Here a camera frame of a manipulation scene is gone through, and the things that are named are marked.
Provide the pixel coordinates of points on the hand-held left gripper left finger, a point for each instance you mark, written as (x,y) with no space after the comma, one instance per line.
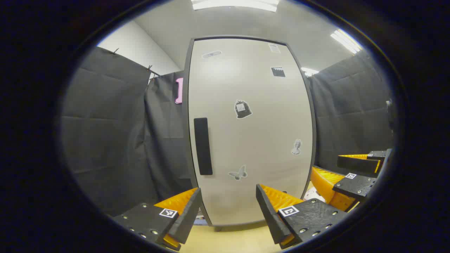
(188,218)

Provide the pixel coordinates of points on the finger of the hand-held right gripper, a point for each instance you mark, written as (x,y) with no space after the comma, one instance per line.
(355,186)
(357,164)

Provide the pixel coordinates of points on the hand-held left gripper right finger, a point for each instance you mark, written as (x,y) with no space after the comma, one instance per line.
(269,218)

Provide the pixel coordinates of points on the dark grey cabinet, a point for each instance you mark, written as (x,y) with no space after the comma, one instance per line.
(186,158)

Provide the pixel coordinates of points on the grey cabinet door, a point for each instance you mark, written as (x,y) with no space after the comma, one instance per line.
(253,147)

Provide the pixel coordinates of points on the blue white book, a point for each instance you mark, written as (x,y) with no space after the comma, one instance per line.
(200,221)

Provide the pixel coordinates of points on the pink white plush toy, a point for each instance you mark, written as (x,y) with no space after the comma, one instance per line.
(311,195)

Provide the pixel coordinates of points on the slim ceiling light panel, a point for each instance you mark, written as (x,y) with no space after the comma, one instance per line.
(346,41)

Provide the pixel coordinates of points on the small ceiling light panel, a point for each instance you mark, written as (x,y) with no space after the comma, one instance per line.
(309,71)

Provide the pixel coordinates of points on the black backdrop cloth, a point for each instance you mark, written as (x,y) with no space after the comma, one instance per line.
(112,140)

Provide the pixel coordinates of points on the wide ceiling light panel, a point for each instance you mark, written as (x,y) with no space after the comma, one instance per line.
(235,4)

